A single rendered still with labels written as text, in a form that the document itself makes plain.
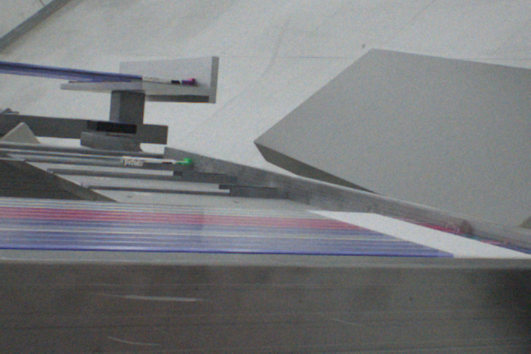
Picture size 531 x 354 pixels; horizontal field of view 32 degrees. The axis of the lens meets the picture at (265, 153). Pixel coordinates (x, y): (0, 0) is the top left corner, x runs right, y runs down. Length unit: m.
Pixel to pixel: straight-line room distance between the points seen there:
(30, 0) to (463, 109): 7.75
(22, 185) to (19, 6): 7.64
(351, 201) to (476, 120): 0.34
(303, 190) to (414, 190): 0.21
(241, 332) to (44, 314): 0.09
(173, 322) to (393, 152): 0.72
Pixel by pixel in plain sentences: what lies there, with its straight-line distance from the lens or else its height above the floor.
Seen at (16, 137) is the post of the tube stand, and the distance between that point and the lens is 1.35.
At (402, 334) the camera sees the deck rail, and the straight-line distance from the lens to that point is 0.49.
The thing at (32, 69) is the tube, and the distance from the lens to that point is 1.26.
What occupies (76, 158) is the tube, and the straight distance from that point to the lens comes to 1.02.
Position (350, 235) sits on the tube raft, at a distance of 0.57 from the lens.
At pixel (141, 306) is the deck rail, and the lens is 0.42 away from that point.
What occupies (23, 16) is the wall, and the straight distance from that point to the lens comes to 8.72.
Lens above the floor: 1.08
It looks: 21 degrees down
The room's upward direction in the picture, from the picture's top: 34 degrees counter-clockwise
